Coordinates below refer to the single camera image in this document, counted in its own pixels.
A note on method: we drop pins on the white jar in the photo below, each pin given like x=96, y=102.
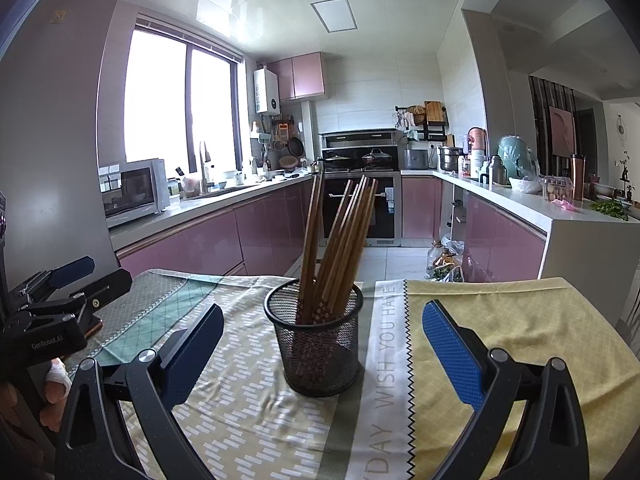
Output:
x=477, y=162

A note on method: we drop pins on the pot with glass lid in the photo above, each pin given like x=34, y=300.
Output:
x=376, y=158

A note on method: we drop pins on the bundle of wooden chopsticks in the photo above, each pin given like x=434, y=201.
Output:
x=340, y=250

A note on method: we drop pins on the wall clock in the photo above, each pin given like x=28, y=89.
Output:
x=620, y=127

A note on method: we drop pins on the pink peninsula base cabinets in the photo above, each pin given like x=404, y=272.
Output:
x=500, y=240

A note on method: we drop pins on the clear plastic bag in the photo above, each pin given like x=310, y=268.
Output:
x=452, y=252

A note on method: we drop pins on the ceiling panel light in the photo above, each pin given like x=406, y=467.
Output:
x=334, y=15

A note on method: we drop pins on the steel faucet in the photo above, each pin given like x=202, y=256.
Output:
x=204, y=165

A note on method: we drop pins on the black wall rack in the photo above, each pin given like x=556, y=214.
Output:
x=425, y=120

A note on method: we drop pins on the pink kettle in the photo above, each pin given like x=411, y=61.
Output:
x=476, y=139

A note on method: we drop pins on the person's left hand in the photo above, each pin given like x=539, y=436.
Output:
x=56, y=395

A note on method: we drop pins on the grey refrigerator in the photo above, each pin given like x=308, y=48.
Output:
x=50, y=110

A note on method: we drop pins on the steel flask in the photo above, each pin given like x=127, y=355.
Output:
x=497, y=170

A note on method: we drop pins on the pink base cabinets with sink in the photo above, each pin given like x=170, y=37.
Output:
x=225, y=240

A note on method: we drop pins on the patterned tablecloth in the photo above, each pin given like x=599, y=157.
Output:
x=500, y=320

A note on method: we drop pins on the teal plastic bag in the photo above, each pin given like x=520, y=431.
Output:
x=515, y=155

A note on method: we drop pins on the pan with lid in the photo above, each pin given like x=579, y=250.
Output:
x=337, y=161

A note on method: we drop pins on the steel stock pot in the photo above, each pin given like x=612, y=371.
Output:
x=450, y=160

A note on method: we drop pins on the hanging black pan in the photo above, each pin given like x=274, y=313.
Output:
x=295, y=146

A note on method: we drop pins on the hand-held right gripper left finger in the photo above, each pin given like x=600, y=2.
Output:
x=197, y=355

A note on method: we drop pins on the pink upper cabinet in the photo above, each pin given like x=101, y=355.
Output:
x=305, y=75

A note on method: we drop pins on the silver microwave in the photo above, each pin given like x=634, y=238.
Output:
x=132, y=192

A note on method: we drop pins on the green vegetables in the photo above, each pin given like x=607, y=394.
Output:
x=609, y=209

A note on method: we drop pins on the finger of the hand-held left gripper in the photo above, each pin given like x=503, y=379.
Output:
x=112, y=282
x=75, y=269

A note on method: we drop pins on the pink wall picture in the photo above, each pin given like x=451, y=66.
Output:
x=562, y=130

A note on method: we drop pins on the kitchen window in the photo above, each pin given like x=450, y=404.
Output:
x=155, y=100

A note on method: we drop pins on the white water heater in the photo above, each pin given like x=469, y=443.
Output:
x=265, y=90

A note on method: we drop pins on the clear plastic food box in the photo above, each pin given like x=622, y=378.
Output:
x=556, y=189

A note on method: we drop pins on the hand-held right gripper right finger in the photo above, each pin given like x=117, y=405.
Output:
x=452, y=355

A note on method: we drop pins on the black range hood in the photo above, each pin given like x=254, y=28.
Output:
x=357, y=137

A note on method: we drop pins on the pink plastic wrapper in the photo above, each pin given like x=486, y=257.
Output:
x=565, y=205

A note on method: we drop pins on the clear oil bottle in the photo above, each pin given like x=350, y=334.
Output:
x=436, y=257

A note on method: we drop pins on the black built-in oven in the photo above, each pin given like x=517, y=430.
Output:
x=382, y=230

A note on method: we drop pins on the copper tumbler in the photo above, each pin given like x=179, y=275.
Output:
x=577, y=175

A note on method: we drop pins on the black mesh utensil holder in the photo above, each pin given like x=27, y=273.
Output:
x=320, y=360

